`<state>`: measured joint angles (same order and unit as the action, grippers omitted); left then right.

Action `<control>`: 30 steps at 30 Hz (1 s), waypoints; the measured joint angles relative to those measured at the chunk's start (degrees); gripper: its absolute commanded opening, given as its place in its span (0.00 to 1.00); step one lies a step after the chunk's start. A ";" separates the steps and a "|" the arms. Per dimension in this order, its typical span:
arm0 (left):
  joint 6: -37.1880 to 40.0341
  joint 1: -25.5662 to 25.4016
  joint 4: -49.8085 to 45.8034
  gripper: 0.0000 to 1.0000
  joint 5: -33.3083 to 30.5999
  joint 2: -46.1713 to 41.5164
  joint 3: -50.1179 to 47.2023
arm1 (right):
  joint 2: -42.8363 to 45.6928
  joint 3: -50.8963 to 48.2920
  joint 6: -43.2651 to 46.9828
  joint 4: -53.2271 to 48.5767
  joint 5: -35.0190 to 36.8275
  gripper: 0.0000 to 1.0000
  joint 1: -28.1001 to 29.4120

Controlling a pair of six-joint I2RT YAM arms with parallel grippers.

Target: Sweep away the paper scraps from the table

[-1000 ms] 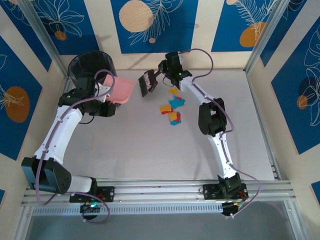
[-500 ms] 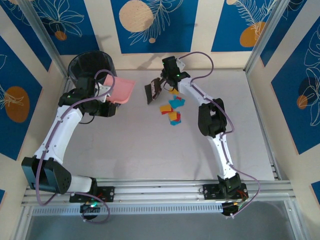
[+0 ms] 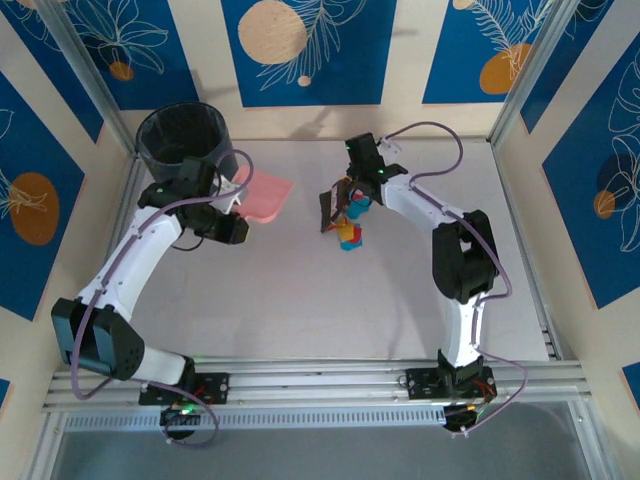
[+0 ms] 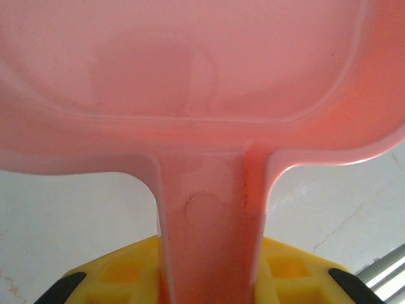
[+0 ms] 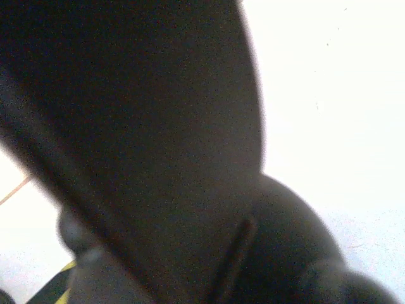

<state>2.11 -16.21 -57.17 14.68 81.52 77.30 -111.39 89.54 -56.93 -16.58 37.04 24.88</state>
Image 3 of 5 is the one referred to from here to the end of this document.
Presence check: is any pink plastic dustpan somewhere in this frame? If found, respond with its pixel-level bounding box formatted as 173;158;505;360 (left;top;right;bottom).
232;149;296;225

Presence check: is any black round trash bin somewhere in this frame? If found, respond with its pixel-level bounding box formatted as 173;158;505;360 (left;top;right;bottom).
134;101;241;185

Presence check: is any small black controller board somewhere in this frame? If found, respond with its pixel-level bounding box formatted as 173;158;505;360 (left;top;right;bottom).
442;402;482;432
158;402;202;442

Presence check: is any aluminium table side rail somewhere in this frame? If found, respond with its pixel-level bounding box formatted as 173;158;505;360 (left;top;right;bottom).
112;149;147;211
491;139;565;360

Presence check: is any aluminium frame post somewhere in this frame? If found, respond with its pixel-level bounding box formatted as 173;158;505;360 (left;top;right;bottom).
35;0;139;157
491;0;584;147

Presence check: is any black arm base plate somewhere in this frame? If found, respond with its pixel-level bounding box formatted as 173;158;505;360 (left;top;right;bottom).
405;366;497;402
138;371;232;407

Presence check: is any wide aluminium base rail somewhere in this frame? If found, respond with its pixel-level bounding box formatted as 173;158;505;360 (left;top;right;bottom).
41;355;587;414

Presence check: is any grey slotted cable duct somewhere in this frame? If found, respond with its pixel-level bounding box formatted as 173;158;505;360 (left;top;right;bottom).
63;402;447;432

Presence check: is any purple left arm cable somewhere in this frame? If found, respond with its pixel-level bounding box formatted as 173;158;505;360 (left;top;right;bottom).
68;148;254;449

